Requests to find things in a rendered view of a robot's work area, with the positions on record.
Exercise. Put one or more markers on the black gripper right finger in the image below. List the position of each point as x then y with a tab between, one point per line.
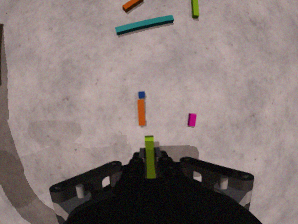
234	183

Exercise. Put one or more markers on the lime green rod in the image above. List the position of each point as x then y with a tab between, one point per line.
195	9
149	146

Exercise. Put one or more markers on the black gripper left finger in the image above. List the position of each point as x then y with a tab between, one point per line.
70	193

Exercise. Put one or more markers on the turquoise rod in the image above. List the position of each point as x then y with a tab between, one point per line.
144	24

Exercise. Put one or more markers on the orange rod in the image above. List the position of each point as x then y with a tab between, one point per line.
141	113
131	4

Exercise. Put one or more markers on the small blue block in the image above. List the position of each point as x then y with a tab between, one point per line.
141	94

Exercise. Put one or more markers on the small magenta block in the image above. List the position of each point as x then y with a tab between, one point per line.
191	119

